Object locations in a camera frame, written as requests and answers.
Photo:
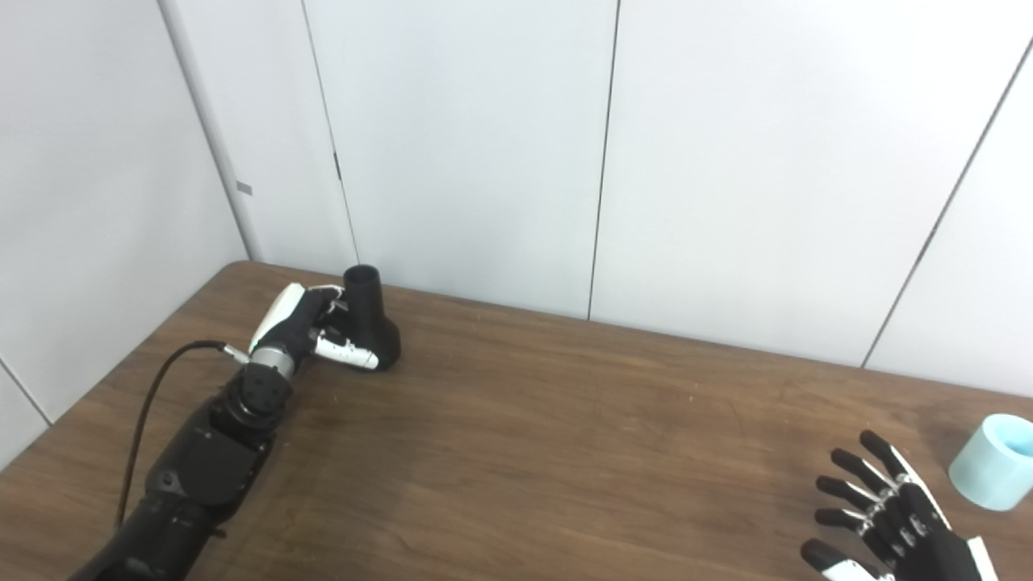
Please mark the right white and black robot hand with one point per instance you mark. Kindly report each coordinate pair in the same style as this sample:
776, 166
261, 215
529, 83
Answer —
928, 541

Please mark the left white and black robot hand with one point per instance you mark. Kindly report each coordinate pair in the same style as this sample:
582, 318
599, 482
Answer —
294, 323

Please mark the black flared nozzle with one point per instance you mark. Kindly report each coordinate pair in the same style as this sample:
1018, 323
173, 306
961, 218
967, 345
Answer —
375, 323

